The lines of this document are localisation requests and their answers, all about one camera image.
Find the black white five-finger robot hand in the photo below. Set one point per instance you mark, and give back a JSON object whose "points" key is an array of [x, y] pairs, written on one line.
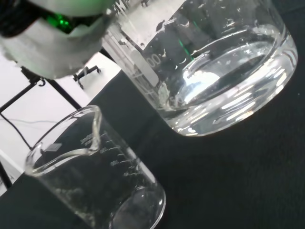
{"points": [[43, 50]]}

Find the clear glass beaker with spout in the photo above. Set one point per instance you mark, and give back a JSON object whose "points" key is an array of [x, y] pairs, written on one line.
{"points": [[100, 181]]}

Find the black tripod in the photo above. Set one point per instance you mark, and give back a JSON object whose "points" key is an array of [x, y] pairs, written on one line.
{"points": [[60, 91]]}

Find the black wheeled chair base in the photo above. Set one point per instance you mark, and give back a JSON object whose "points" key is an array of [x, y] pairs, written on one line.
{"points": [[86, 71]]}

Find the black bench cloth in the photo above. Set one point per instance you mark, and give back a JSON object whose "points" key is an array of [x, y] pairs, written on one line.
{"points": [[226, 181]]}

